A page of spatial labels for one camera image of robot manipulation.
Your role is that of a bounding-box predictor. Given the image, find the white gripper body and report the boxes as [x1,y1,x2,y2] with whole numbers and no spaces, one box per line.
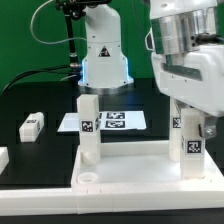
[151,45,224,117]

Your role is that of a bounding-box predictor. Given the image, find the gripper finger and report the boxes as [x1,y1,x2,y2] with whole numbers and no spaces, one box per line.
[173,100,188,115]
[199,113,218,138]

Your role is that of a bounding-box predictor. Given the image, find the white desk top tray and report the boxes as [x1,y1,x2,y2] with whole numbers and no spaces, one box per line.
[71,140,224,192]

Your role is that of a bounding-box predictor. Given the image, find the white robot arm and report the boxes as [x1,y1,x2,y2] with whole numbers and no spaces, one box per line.
[79,0,224,138]

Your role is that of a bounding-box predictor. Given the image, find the fiducial marker sheet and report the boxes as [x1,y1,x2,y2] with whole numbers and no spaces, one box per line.
[58,111,146,132]

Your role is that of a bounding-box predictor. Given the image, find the white L-shaped fence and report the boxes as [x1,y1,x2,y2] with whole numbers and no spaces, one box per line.
[0,139,224,217]

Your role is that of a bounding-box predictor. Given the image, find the white block left edge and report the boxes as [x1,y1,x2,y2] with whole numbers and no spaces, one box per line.
[0,147,9,174]

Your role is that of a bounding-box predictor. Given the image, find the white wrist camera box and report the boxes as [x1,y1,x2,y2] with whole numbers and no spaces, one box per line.
[145,30,154,51]

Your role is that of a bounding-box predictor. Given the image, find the black cables on table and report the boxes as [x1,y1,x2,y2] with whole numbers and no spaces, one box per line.
[0,64,83,96]

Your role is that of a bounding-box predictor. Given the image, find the grey cable loop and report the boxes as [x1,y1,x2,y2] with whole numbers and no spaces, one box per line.
[30,0,88,46]

